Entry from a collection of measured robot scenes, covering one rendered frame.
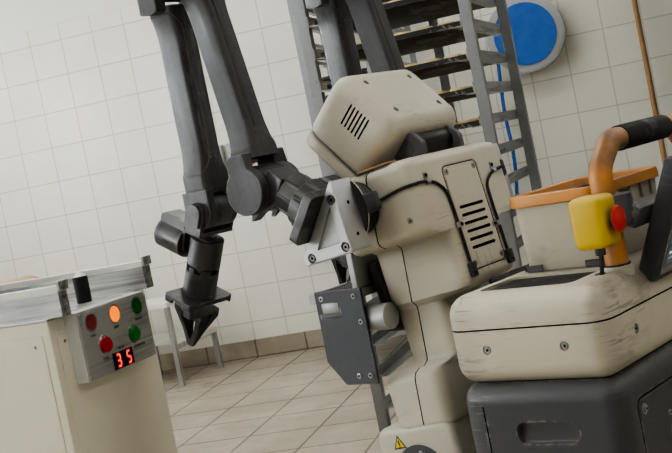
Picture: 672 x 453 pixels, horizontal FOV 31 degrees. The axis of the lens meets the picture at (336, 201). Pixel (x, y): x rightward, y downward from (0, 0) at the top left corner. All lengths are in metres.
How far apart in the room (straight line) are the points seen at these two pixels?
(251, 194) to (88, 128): 5.23
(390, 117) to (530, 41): 4.35
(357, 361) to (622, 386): 0.54
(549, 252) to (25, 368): 1.11
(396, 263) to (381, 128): 0.23
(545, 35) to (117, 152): 2.52
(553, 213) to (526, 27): 4.52
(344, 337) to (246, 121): 0.39
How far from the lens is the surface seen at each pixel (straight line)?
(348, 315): 1.97
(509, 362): 1.65
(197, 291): 2.04
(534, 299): 1.61
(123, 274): 2.60
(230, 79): 1.92
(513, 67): 3.81
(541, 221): 1.76
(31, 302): 2.38
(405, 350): 3.65
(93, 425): 2.44
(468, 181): 1.96
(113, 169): 7.02
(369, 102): 1.92
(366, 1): 2.27
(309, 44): 3.33
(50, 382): 2.38
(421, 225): 1.84
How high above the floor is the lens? 1.04
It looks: 2 degrees down
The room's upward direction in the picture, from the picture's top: 11 degrees counter-clockwise
